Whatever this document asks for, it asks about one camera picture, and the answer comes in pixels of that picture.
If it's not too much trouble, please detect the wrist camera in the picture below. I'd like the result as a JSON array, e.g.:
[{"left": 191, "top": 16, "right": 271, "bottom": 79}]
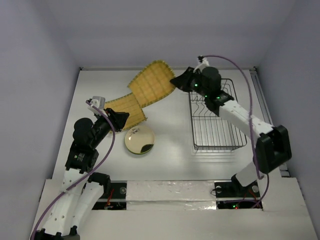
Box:
[
  {"left": 195, "top": 55, "right": 210, "bottom": 71},
  {"left": 88, "top": 96, "right": 106, "bottom": 110}
]

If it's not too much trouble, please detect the square bamboo tray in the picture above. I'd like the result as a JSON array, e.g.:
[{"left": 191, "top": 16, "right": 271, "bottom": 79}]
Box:
[{"left": 128, "top": 60, "right": 176, "bottom": 108}]

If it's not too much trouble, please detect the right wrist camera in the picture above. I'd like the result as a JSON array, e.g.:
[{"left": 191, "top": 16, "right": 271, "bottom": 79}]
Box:
[{"left": 195, "top": 55, "right": 210, "bottom": 71}]

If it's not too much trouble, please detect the wire dish rack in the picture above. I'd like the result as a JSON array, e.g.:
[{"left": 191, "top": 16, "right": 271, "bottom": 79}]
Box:
[{"left": 188, "top": 92, "right": 248, "bottom": 154}]

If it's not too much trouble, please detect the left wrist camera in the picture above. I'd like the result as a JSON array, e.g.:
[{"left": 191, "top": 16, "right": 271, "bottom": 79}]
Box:
[{"left": 88, "top": 96, "right": 106, "bottom": 110}]

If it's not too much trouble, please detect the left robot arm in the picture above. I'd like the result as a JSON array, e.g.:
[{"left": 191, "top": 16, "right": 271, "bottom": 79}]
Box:
[{"left": 30, "top": 106, "right": 130, "bottom": 240}]

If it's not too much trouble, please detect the oval bamboo tray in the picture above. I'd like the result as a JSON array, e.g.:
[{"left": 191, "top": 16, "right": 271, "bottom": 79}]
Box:
[{"left": 104, "top": 93, "right": 147, "bottom": 131}]

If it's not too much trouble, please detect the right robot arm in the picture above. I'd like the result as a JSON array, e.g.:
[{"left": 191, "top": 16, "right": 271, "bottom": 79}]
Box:
[{"left": 170, "top": 66, "right": 292, "bottom": 196}]

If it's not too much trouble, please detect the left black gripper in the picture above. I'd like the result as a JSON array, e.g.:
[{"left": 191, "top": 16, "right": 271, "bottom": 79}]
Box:
[{"left": 90, "top": 107, "right": 129, "bottom": 148}]

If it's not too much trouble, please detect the cream plate with black mark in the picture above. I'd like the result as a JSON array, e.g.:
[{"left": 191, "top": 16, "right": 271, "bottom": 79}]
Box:
[{"left": 124, "top": 125, "right": 155, "bottom": 155}]

